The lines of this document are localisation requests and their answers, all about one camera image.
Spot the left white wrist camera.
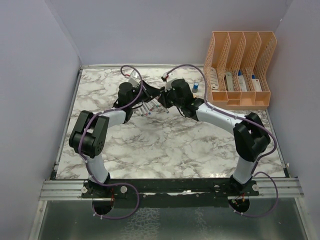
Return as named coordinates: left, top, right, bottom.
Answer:
left=128, top=70, right=141, bottom=88

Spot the blue capped marker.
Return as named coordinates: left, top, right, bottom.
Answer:
left=143, top=103, right=151, bottom=115

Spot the aluminium frame rail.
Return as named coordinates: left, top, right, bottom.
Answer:
left=40, top=177, right=304, bottom=201

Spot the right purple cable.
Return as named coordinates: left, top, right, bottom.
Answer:
left=162, top=64, right=280, bottom=218

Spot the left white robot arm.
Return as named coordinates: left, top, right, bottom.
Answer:
left=69, top=81, right=161, bottom=198

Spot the peach plastic desk organizer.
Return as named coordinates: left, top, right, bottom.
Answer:
left=203, top=31, right=277, bottom=110

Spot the white blue box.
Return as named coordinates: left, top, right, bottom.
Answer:
left=237, top=70, right=248, bottom=92

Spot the white printed card package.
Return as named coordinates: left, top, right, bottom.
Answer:
left=209, top=67, right=220, bottom=91

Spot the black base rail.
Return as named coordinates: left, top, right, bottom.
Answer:
left=81, top=178, right=259, bottom=209

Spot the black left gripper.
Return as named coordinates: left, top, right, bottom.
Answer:
left=128, top=79, right=160, bottom=108

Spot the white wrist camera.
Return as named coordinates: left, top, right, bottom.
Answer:
left=128, top=70, right=141, bottom=88
left=164, top=80, right=175, bottom=92

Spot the white red box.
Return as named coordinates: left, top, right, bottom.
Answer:
left=251, top=74, right=262, bottom=92

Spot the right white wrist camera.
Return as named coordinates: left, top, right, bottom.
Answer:
left=164, top=80, right=175, bottom=92

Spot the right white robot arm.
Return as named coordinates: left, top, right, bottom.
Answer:
left=158, top=78, right=271, bottom=196

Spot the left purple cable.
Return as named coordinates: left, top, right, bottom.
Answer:
left=78, top=65, right=145, bottom=221

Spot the purple cable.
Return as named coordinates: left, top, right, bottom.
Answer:
left=78, top=65, right=145, bottom=221
left=162, top=64, right=280, bottom=218

